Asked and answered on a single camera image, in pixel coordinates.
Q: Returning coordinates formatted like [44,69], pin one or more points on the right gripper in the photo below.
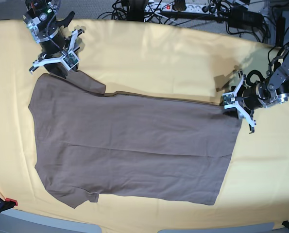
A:
[53,42]

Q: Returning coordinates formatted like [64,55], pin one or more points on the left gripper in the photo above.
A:
[250,98]

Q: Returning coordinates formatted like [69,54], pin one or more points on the brown T-shirt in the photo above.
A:
[89,143]

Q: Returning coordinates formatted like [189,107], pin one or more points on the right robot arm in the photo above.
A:
[41,15]

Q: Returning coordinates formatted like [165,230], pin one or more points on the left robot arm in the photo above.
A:
[265,92]

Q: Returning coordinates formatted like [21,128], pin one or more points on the black stand centre background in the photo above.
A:
[136,10]

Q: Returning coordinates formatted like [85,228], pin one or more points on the black power adapter box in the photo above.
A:
[244,19]

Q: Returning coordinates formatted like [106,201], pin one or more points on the yellow tablecloth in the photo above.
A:
[156,60]

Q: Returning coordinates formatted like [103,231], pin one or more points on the white power strip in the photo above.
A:
[176,8]

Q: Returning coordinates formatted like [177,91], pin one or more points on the black post right background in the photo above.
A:
[280,29]

